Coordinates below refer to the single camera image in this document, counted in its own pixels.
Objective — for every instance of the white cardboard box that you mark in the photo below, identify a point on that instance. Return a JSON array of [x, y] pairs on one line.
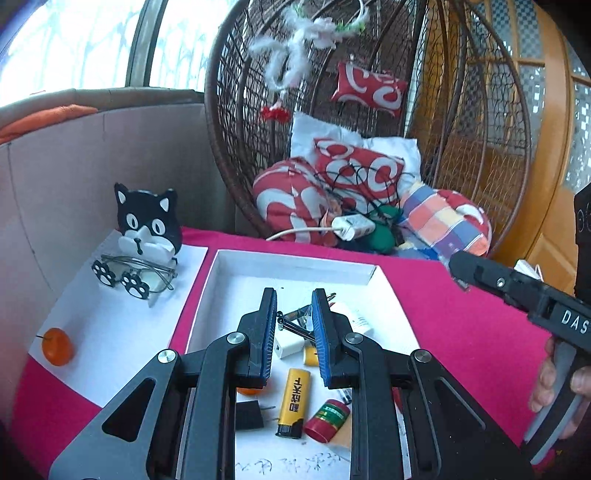
[[258, 277]]

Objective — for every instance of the orange tangerine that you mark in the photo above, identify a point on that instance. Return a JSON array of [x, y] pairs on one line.
[[57, 348], [247, 392]]

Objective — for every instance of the brown wicker hanging chair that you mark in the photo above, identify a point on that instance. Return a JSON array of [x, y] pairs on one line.
[[461, 115]]

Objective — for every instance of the white power bank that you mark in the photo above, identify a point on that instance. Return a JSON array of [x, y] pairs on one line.
[[524, 266]]

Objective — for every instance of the red tassel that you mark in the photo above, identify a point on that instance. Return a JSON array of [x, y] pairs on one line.
[[274, 113]]

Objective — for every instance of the yellow battery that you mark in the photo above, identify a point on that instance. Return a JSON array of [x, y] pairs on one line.
[[310, 355]]

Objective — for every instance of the white fluffy hanging ornament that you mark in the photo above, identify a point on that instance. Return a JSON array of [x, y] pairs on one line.
[[323, 27]]

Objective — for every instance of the white plastic bottle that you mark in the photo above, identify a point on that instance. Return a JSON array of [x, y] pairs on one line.
[[358, 318]]

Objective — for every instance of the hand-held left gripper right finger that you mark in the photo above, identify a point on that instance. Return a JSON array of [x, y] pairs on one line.
[[321, 341]]

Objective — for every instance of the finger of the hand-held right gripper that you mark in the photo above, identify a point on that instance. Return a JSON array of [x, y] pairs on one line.
[[489, 277]]

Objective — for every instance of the pink tablecloth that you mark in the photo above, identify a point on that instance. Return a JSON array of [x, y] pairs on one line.
[[461, 323]]

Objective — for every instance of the plaid and red cushion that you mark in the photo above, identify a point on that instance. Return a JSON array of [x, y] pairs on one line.
[[438, 217]]

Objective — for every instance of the window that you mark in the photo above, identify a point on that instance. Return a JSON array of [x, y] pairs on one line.
[[69, 46]]

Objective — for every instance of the square red white cushion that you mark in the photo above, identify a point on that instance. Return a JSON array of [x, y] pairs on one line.
[[351, 161]]

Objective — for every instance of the round red white cushion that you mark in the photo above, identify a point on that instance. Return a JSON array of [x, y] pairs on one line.
[[277, 194]]

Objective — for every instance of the yellow lighter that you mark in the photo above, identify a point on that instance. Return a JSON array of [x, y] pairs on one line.
[[293, 397]]

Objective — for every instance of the black power adapter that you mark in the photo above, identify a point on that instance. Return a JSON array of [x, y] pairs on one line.
[[249, 415]]

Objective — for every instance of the black cat glasses holder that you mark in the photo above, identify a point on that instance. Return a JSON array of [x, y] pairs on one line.
[[147, 207]]

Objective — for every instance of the green plush cushion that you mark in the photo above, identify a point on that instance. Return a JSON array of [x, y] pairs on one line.
[[381, 237]]

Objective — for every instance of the white paper sheet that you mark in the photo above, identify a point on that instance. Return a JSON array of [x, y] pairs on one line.
[[92, 332]]

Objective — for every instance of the person's right hand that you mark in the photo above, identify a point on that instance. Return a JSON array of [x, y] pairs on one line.
[[545, 383]]

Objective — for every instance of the orange cloth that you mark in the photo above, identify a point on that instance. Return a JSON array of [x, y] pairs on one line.
[[46, 120]]

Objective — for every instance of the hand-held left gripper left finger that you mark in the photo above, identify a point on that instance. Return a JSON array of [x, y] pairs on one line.
[[265, 341]]

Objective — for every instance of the beige cardboard screen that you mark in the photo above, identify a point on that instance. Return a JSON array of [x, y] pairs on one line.
[[69, 184]]

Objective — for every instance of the white charger plug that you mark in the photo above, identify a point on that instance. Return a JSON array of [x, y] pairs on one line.
[[288, 346]]

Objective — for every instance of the small red white hanging pillow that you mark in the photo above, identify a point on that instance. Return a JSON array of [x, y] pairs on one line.
[[369, 87]]

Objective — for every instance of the wooden door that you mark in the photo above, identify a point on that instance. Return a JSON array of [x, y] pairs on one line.
[[554, 138]]

